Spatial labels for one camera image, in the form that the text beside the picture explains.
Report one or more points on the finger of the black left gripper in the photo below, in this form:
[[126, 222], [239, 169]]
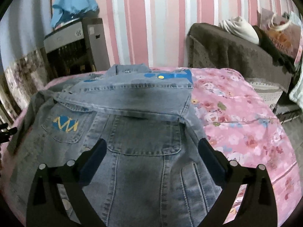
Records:
[[6, 133]]

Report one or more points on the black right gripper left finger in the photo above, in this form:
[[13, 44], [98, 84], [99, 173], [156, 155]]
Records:
[[56, 196]]

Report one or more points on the grey denim printed jacket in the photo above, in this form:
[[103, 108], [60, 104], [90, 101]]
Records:
[[152, 173]]

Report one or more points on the pink floral bed sheet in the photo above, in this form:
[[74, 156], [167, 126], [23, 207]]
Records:
[[240, 124]]

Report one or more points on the silver black water dispenser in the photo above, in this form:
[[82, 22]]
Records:
[[77, 47]]

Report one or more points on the white patterned hanging cloth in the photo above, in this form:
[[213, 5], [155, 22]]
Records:
[[296, 93]]

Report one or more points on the floral beige curtain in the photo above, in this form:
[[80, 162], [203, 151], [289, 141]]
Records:
[[24, 66]]

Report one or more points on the black garment on sofa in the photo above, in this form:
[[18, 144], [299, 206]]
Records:
[[279, 58]]

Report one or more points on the blue cloth bottle cover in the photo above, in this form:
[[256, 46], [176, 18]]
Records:
[[67, 10]]

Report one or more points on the brown blanket covered sofa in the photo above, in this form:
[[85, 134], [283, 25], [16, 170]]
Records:
[[212, 47]]

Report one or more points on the pink floral gift bag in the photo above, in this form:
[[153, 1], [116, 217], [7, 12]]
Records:
[[285, 34]]

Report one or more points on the cream white bundled garment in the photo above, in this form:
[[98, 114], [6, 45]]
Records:
[[238, 26]]

